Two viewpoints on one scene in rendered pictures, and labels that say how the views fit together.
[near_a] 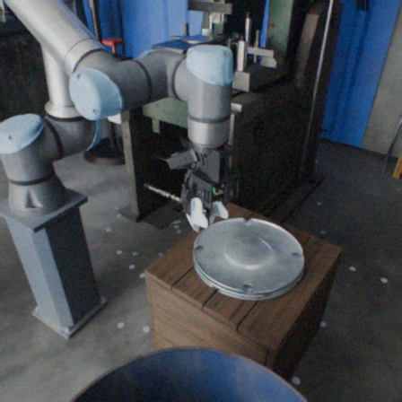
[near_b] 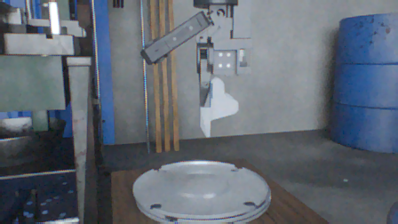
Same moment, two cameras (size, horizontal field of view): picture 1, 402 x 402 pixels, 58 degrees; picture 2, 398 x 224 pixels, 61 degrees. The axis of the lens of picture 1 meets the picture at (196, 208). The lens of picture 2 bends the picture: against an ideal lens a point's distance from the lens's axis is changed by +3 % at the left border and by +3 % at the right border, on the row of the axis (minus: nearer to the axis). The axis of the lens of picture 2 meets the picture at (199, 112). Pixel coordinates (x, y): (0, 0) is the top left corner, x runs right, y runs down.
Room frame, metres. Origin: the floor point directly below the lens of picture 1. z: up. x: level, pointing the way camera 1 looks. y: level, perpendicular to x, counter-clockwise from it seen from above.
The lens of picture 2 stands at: (0.33, 0.41, 0.66)
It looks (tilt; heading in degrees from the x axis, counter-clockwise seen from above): 10 degrees down; 306
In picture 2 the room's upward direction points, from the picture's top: straight up
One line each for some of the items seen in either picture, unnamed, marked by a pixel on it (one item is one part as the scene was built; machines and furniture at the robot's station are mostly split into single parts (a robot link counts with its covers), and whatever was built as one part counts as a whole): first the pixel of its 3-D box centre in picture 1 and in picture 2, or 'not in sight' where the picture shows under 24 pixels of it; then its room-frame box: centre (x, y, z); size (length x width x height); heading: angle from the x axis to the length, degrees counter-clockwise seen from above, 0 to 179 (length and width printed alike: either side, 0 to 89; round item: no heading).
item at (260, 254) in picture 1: (248, 250); (200, 184); (0.72, -0.14, 0.37); 0.29 x 0.29 x 0.01
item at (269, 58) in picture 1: (259, 47); (57, 20); (1.36, -0.22, 0.76); 0.17 x 0.06 x 0.10; 53
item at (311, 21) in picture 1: (290, 125); (96, 105); (1.41, -0.38, 0.45); 0.92 x 0.12 x 0.90; 143
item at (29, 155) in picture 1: (26, 145); not in sight; (0.85, 0.43, 0.62); 0.13 x 0.12 x 0.14; 138
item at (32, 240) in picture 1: (57, 260); not in sight; (0.84, 0.44, 0.23); 0.19 x 0.19 x 0.45; 57
